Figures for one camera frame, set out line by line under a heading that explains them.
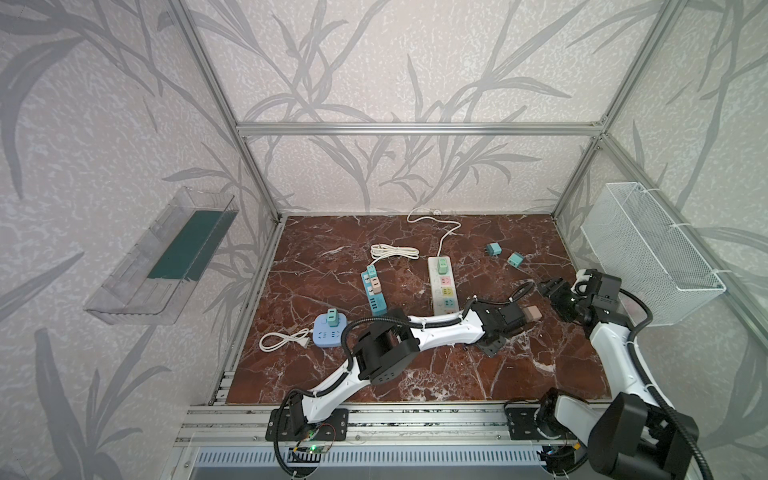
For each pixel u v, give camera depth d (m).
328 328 0.88
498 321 0.68
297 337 0.88
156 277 0.64
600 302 0.63
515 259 1.05
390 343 0.59
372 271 0.96
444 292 0.96
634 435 0.40
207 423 0.75
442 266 0.97
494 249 1.08
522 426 0.74
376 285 0.93
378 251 1.06
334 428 0.72
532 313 0.91
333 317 0.86
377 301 0.94
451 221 1.20
